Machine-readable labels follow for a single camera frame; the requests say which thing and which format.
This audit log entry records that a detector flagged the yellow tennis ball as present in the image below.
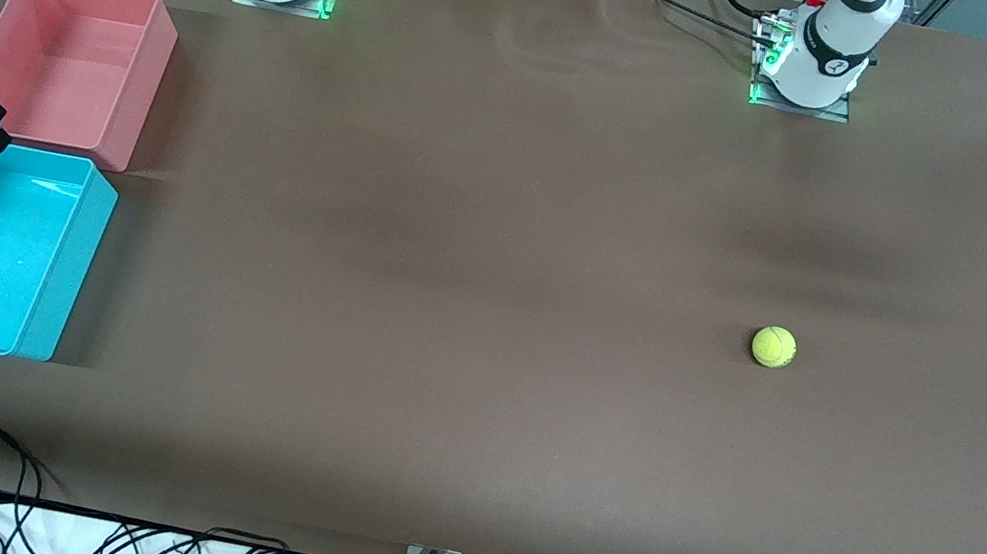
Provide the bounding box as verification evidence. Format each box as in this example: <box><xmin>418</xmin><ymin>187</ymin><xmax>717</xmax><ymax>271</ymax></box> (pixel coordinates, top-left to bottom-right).
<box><xmin>748</xmin><ymin>322</ymin><xmax>801</xmax><ymax>373</ymax></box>

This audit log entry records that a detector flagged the black base cable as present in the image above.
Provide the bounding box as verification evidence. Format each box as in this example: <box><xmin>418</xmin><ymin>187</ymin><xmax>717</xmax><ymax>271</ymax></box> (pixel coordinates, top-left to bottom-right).
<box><xmin>698</xmin><ymin>0</ymin><xmax>782</xmax><ymax>23</ymax></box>
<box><xmin>613</xmin><ymin>0</ymin><xmax>772</xmax><ymax>47</ymax></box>

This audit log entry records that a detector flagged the pink plastic bin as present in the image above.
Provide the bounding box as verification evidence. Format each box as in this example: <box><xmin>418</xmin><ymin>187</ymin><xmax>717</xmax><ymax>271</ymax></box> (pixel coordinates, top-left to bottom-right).
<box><xmin>0</xmin><ymin>0</ymin><xmax>185</xmax><ymax>179</ymax></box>

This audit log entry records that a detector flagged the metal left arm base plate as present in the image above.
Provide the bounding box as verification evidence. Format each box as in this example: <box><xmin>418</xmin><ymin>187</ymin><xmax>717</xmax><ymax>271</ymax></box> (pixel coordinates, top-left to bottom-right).
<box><xmin>745</xmin><ymin>15</ymin><xmax>865</xmax><ymax>125</ymax></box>

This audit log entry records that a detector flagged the brown table cover sheet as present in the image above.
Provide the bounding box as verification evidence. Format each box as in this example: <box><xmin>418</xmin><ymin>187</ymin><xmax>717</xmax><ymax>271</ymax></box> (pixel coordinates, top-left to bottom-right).
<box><xmin>0</xmin><ymin>0</ymin><xmax>987</xmax><ymax>554</ymax></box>

